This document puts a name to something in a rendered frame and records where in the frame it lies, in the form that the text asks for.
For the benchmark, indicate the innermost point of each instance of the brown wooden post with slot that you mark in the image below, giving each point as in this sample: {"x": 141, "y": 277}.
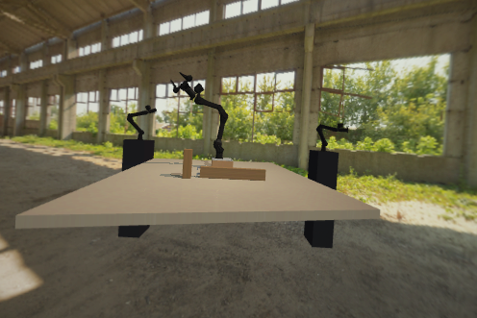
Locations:
{"x": 187, "y": 164}

